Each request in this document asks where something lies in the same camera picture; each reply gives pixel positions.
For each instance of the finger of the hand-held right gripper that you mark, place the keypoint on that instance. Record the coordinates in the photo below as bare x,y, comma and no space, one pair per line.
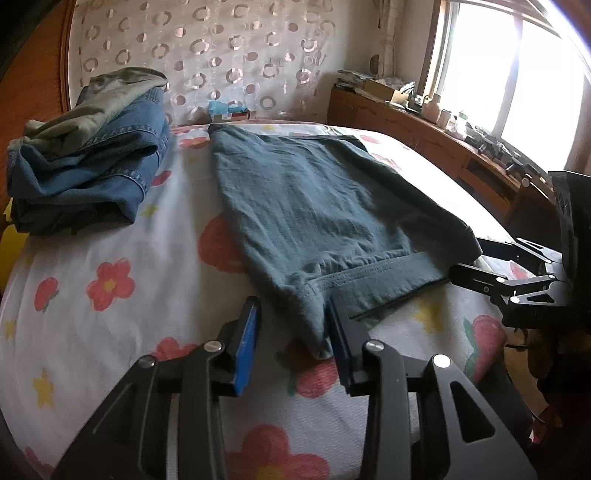
512,249
485,277

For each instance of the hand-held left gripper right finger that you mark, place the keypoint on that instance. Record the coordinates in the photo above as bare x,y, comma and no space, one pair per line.
344,346

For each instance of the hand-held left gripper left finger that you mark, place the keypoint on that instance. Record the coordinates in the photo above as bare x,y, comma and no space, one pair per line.
244,350

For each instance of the blue-grey short pants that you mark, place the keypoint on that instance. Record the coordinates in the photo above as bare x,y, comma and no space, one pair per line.
323,207

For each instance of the folded grey-green pants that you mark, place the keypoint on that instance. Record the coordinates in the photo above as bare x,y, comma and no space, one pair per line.
92,115

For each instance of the white strawberry print sheet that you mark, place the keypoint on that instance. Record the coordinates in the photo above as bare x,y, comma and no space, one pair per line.
152,258

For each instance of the pink bottle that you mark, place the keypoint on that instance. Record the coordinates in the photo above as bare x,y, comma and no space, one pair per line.
432,110

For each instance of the low wooden cabinet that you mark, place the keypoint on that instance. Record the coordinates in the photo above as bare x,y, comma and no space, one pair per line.
392,124

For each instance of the window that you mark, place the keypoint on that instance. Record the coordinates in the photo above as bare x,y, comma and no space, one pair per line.
485,69

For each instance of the open cardboard box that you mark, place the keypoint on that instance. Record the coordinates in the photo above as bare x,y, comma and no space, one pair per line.
385,92

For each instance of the folded blue denim jeans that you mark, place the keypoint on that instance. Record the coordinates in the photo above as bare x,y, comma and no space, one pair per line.
92,184

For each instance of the pile of papers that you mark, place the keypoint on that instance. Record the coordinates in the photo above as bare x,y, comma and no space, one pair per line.
351,79

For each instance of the small cardboard box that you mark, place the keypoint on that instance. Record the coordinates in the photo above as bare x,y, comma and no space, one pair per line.
240,115

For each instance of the pale patterned window curtain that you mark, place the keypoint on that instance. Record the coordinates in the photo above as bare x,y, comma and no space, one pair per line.
401,37

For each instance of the light blue packet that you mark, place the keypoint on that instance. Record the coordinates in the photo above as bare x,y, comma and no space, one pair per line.
221,108

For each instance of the yellow cushion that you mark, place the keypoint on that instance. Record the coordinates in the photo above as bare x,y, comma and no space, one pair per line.
11,237

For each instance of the circle pattern curtain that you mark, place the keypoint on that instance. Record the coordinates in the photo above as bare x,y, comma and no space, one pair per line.
231,69

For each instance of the wooden wardrobe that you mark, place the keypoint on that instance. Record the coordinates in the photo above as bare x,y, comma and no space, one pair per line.
37,78

